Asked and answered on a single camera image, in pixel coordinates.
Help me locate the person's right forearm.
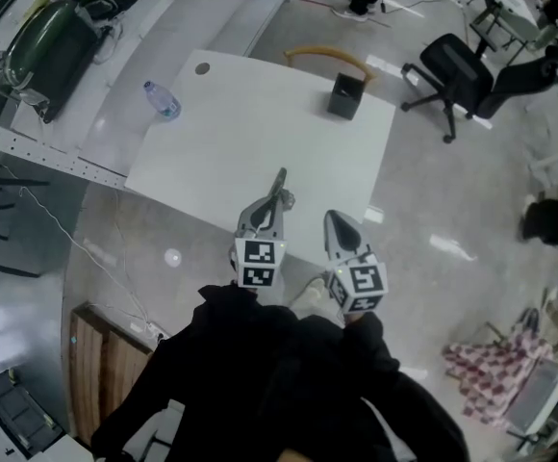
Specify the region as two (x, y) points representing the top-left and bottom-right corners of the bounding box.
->
(341, 311), (453, 432)

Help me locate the white perforated rail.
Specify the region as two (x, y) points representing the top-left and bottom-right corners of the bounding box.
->
(0, 113), (129, 192)

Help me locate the dark green cylinder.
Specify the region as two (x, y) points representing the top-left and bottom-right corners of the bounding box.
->
(4, 0), (92, 89)

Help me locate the white desk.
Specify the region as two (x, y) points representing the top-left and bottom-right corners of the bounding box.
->
(478, 0), (543, 42)

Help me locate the black reclined office chair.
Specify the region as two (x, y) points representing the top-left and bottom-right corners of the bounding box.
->
(470, 44), (558, 120)

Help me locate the wooden chair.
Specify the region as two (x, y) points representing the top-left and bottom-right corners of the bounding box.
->
(283, 45), (377, 86)

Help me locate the black equipment case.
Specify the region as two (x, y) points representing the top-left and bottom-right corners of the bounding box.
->
(0, 368), (63, 459)

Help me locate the clear plastic water bottle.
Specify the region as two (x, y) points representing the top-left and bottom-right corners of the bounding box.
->
(142, 80), (183, 120)

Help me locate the black square holder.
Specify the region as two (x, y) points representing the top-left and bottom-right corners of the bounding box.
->
(326, 72), (363, 120)

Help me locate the white cable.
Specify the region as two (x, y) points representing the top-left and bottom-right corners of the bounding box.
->
(18, 185), (165, 341)

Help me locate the white power strip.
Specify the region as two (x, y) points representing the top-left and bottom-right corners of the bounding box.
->
(129, 320), (169, 344)

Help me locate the pink checkered cloth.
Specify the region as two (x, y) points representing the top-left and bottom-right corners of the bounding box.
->
(442, 332), (554, 430)

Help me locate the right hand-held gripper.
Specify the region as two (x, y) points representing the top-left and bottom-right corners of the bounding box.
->
(322, 209), (389, 315)

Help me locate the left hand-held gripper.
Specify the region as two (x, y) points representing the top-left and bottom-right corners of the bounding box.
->
(229, 167), (289, 289)

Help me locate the wooden crate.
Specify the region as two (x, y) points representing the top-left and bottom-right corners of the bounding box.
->
(69, 305), (155, 447)

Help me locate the white box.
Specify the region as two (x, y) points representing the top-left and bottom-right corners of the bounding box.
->
(504, 358), (558, 440)

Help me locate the white table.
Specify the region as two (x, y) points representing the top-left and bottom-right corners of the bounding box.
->
(123, 48), (397, 271)

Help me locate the person's beige shoe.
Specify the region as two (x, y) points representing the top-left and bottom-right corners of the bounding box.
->
(291, 277), (327, 312)

